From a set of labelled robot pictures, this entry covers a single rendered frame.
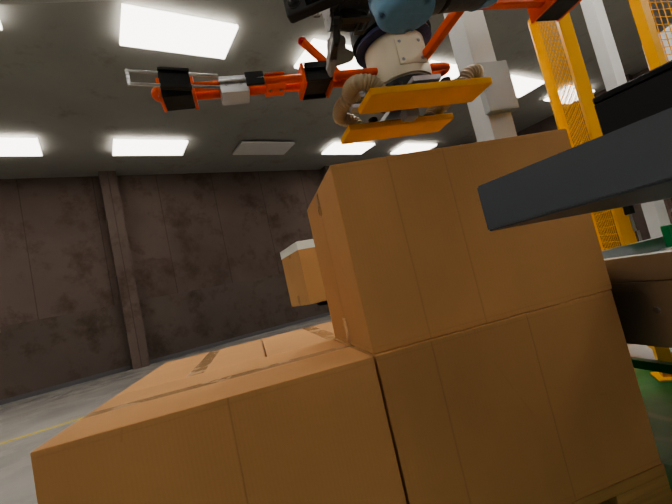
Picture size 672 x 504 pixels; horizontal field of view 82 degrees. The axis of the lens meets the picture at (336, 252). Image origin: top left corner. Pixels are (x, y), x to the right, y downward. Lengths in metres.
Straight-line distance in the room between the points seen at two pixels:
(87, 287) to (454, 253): 8.35
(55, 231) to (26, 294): 1.25
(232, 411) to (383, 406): 0.28
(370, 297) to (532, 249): 0.40
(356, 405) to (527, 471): 0.39
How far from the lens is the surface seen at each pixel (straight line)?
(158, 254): 9.04
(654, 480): 1.22
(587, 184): 0.31
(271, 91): 1.09
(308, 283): 2.41
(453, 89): 1.10
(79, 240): 9.04
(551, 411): 1.00
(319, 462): 0.81
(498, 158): 0.98
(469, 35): 2.76
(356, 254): 0.79
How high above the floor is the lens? 0.69
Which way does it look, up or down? 5 degrees up
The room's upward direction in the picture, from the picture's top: 13 degrees counter-clockwise
